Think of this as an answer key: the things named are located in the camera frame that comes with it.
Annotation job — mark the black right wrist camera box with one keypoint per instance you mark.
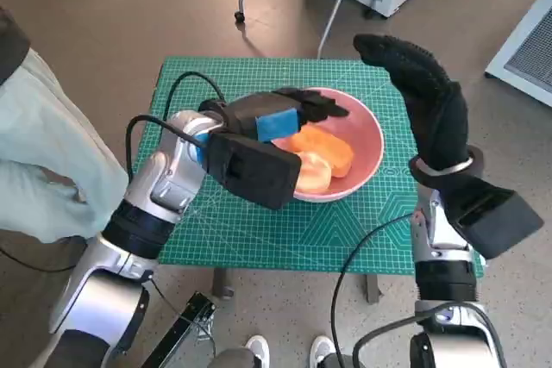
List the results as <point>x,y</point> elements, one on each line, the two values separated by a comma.
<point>491,217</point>

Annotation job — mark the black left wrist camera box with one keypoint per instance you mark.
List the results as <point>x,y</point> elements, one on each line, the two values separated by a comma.
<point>254,170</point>

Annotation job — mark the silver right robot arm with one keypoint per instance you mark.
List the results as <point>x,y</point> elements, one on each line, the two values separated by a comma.
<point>446,282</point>

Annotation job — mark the white framed grille panel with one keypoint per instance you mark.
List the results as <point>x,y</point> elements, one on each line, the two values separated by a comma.
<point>526,53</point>

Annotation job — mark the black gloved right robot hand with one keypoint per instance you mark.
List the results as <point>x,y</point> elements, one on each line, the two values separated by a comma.
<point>440,118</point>

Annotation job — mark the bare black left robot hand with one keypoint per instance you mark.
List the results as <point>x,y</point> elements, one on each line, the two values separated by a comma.
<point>276,122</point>

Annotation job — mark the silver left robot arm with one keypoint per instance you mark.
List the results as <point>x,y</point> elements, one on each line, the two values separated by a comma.
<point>168,174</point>

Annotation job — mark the person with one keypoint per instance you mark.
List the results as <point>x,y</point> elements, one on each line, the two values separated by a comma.
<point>43,139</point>

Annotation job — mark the pink bowl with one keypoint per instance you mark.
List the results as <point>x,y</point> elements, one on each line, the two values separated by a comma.
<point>366,139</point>

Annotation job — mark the black metal frame bar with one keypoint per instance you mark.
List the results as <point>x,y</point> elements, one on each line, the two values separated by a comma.
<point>185,320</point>

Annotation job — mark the long toasted bread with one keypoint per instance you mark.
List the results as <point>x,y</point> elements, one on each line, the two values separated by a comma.
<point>332,152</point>

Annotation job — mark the round toasted bread bun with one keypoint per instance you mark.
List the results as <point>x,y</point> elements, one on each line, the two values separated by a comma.
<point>315,176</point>

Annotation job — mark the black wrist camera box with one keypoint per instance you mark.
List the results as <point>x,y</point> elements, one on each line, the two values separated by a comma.
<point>491,217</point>
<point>254,170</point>

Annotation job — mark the green cutting mat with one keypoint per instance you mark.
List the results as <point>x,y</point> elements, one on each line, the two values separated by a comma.
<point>267,234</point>

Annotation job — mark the white shoe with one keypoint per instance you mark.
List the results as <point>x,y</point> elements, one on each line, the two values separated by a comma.
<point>321,348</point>
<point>257,348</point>

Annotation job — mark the grey table leg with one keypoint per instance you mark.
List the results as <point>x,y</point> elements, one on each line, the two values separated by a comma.
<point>372,288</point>
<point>222,284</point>

